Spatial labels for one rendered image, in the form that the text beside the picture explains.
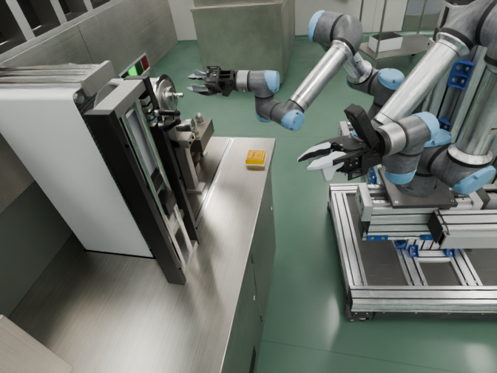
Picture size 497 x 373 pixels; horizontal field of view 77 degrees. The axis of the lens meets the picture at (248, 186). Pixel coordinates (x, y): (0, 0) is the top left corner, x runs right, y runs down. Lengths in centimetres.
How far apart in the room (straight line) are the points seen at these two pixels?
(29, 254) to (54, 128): 46
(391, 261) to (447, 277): 26
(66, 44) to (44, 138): 47
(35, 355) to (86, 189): 38
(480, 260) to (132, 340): 169
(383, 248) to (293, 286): 55
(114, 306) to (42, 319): 19
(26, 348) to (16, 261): 35
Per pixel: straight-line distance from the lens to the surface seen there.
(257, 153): 128
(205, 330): 87
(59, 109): 76
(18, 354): 82
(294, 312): 187
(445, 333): 198
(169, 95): 103
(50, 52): 119
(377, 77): 164
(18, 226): 110
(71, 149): 82
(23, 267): 113
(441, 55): 102
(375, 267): 182
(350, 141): 77
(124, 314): 96
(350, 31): 128
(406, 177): 94
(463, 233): 137
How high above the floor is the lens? 168
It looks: 42 degrees down
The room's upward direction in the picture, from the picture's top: 8 degrees counter-clockwise
